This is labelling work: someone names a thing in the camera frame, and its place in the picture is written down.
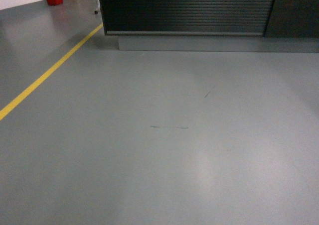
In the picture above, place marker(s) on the white wheeled stand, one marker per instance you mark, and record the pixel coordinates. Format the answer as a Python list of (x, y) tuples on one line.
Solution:
[(97, 10)]

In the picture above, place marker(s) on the black checkout counter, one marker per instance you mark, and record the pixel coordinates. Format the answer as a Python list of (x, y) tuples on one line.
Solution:
[(213, 25)]

